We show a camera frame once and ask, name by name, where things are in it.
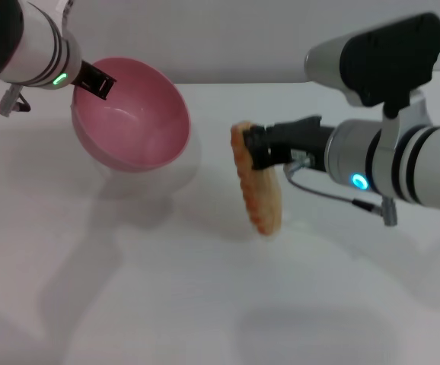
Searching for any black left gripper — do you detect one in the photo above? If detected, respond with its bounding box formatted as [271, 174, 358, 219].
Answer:
[71, 60, 117, 102]

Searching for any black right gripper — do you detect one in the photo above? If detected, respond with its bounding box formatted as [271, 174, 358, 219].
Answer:
[242, 115, 335, 171]

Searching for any pink plastic bowl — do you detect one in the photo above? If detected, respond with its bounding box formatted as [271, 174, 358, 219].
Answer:
[69, 56, 193, 173]

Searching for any striped orange bread roll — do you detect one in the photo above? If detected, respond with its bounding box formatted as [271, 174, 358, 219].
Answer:
[230, 120, 283, 236]

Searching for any left arm cable with connector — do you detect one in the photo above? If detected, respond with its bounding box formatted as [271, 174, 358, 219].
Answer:
[0, 84, 32, 117]

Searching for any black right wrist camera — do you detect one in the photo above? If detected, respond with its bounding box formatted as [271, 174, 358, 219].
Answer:
[304, 12, 440, 117]

